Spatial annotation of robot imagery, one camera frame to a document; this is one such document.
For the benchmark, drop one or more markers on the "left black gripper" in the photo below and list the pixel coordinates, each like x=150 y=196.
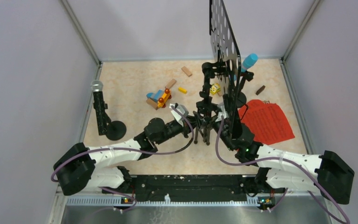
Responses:
x=186 y=129

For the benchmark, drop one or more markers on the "red sheet music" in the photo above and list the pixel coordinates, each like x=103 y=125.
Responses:
x=266 y=121

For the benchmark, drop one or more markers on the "black music stand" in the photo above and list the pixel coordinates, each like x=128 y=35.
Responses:
x=226 y=67

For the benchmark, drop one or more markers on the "blue toy microphone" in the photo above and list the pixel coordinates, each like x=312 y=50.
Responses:
x=247 y=63

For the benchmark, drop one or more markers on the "black round-base microphone stand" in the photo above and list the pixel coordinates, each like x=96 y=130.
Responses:
x=242 y=99

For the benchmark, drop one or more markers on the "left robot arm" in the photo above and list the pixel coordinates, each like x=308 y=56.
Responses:
x=84 y=167

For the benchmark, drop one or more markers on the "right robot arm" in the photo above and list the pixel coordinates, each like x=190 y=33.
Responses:
x=326 y=173

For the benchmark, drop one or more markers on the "blue yellow toy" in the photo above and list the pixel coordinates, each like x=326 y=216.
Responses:
x=159 y=99

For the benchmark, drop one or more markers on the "small yellow block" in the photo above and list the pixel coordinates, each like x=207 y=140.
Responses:
x=182 y=90

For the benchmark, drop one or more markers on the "light wooden block middle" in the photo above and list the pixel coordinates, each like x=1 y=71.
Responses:
x=170 y=84

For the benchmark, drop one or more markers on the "light wooden block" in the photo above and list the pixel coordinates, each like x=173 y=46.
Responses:
x=170 y=84
x=186 y=71

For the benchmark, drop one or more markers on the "dark brown wooden block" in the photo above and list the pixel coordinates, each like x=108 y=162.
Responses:
x=260 y=90

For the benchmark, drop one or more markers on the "yellow toy block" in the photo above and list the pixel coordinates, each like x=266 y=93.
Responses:
x=215 y=89

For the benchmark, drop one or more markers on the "light wooden block back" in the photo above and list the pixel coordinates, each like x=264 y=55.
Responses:
x=186 y=71

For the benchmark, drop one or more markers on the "black silver-head microphone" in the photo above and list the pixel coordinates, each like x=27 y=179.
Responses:
x=98 y=102

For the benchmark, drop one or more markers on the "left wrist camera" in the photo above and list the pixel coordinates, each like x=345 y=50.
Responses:
x=179 y=112

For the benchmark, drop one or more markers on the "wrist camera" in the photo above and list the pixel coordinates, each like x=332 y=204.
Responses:
x=179 y=112
x=222 y=113

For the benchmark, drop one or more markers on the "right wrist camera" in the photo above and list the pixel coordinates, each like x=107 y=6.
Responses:
x=222 y=113

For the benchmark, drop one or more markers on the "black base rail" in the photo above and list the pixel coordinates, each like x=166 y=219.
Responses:
x=194 y=188

